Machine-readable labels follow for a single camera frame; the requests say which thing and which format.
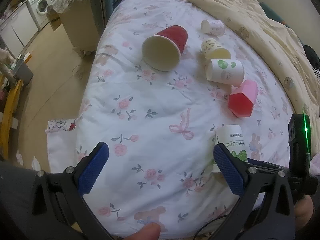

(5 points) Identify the white green-print paper cup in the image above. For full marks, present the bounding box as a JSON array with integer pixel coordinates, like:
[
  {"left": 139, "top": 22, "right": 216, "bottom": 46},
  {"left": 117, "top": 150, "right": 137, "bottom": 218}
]
[{"left": 215, "top": 125, "right": 247, "bottom": 161}]

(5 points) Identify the pink hexagonal plastic cup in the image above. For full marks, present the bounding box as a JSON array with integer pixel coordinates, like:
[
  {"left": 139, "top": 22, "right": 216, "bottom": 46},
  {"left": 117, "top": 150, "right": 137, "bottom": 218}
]
[{"left": 228, "top": 79, "right": 258, "bottom": 118}]

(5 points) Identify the white cup green leaf print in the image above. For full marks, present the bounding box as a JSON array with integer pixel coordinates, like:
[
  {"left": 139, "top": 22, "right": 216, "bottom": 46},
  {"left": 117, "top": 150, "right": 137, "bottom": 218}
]
[{"left": 206, "top": 59, "right": 245, "bottom": 87}]

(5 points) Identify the yellow patterned paper cup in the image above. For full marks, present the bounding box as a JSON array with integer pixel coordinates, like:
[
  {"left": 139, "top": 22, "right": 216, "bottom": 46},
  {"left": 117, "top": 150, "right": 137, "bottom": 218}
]
[{"left": 201, "top": 38, "right": 231, "bottom": 60}]

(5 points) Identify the large red paper cup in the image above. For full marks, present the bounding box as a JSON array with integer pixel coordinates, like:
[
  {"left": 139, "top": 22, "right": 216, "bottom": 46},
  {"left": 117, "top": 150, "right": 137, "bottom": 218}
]
[{"left": 142, "top": 25, "right": 188, "bottom": 72}]

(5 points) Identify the small pink-print paper cup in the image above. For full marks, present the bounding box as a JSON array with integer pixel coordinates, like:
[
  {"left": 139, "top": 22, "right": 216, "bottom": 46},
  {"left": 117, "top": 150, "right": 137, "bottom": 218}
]
[{"left": 201, "top": 20, "right": 225, "bottom": 36}]

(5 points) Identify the person's right hand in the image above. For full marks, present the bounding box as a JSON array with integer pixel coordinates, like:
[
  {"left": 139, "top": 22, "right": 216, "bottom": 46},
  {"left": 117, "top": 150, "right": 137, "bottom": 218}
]
[{"left": 294, "top": 195, "right": 314, "bottom": 230}]

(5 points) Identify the yellow wooden rack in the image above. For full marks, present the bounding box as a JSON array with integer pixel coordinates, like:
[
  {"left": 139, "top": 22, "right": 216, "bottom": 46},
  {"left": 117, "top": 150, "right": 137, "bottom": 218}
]
[{"left": 1, "top": 80, "right": 23, "bottom": 160}]

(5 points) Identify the white floral bed sheet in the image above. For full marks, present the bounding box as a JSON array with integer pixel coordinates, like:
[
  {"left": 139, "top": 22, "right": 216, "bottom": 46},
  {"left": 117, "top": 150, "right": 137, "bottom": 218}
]
[{"left": 46, "top": 0, "right": 293, "bottom": 239}]

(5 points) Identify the grey waste bin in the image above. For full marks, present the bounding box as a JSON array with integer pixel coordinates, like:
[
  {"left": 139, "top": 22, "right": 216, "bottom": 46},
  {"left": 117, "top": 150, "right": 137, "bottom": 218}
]
[{"left": 12, "top": 59, "right": 34, "bottom": 86}]

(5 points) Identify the dark clothes pile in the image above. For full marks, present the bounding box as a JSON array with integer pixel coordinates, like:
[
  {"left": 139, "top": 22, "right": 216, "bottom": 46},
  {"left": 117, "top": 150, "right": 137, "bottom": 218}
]
[{"left": 303, "top": 45, "right": 320, "bottom": 80}]

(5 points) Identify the white kitchen cabinet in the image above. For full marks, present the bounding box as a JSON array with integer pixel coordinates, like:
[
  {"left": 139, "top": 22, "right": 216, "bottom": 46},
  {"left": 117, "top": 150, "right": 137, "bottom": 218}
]
[{"left": 1, "top": 3, "right": 38, "bottom": 57}]

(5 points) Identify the cardboard box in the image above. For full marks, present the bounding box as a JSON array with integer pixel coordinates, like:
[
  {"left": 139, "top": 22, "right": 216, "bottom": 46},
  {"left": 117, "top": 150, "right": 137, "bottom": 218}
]
[{"left": 46, "top": 5, "right": 61, "bottom": 31}]

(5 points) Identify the cream fabric armchair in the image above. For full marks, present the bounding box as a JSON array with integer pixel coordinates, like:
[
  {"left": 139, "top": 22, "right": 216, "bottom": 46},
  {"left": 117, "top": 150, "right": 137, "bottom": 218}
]
[{"left": 52, "top": 0, "right": 100, "bottom": 56}]

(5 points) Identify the cream bear-print duvet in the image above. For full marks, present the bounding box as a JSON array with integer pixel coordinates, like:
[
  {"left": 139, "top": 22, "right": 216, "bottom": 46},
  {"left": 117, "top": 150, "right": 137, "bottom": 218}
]
[{"left": 152, "top": 0, "right": 320, "bottom": 153}]

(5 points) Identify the white washing machine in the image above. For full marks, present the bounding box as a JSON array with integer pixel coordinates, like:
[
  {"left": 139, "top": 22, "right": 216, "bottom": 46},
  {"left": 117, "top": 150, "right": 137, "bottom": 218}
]
[{"left": 27, "top": 0, "right": 53, "bottom": 31}]

